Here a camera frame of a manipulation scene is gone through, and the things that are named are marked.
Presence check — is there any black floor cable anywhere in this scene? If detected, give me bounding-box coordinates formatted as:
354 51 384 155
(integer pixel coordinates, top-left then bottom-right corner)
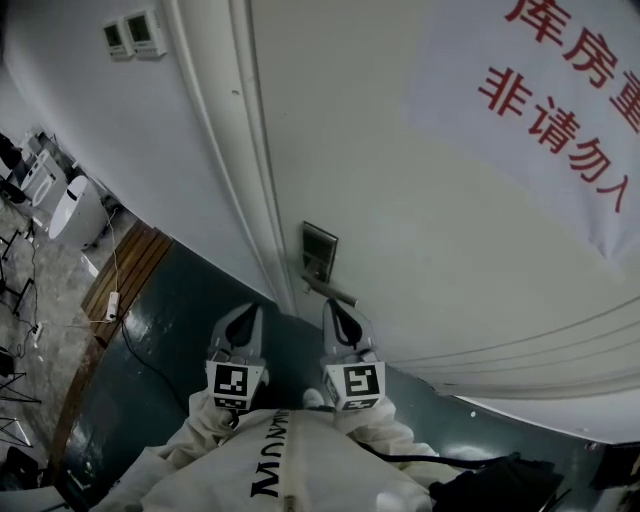
119 312 197 407

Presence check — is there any thin white cable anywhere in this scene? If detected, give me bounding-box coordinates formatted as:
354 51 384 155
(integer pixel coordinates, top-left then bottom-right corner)
101 206 123 296

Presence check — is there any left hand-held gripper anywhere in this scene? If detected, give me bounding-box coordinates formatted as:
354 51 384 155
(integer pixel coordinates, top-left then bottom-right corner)
204 301 272 413

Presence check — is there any black tripod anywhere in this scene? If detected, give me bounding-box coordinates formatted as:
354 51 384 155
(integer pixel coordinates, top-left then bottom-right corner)
0 347 44 449

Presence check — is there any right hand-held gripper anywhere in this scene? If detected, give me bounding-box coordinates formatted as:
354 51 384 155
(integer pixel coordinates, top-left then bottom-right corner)
319 297 387 414

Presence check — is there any black chair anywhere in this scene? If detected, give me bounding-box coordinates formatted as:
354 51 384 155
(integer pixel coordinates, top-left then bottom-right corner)
0 132 27 204

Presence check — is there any metal door lock plate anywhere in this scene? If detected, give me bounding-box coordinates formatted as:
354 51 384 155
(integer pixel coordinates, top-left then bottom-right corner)
300 220 340 282

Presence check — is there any black box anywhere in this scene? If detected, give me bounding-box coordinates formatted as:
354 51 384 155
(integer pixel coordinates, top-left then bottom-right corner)
587 440 640 494

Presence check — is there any white oval toilet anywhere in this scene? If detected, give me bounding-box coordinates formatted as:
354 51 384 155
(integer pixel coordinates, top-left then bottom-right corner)
47 174 110 251

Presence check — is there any person's left forearm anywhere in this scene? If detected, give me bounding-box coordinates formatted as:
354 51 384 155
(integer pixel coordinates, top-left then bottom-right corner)
185 389 251 446

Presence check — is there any black bag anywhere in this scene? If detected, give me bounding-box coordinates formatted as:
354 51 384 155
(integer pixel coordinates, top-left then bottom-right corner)
3 445 42 490

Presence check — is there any metal door lever handle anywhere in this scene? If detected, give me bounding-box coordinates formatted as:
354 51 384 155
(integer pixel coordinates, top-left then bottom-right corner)
300 272 360 308

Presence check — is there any white paper sign red lettering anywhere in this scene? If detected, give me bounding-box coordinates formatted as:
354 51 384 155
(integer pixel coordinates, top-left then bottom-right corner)
405 0 640 262

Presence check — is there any wooden slatted floor board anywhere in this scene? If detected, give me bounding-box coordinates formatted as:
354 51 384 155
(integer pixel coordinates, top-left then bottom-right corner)
80 218 175 347

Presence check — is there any white wall thermostat panel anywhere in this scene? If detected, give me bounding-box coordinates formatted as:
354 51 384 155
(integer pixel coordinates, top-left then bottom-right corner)
102 18 136 63
122 10 169 61

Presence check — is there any person's right forearm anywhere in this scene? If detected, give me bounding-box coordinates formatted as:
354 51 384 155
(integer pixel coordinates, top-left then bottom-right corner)
332 399 441 459

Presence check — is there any person's white jacket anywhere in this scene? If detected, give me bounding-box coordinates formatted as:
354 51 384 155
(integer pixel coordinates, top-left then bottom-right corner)
89 407 466 512

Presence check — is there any black waist pouch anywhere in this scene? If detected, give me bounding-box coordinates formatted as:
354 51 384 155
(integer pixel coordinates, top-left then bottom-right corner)
428 451 557 512

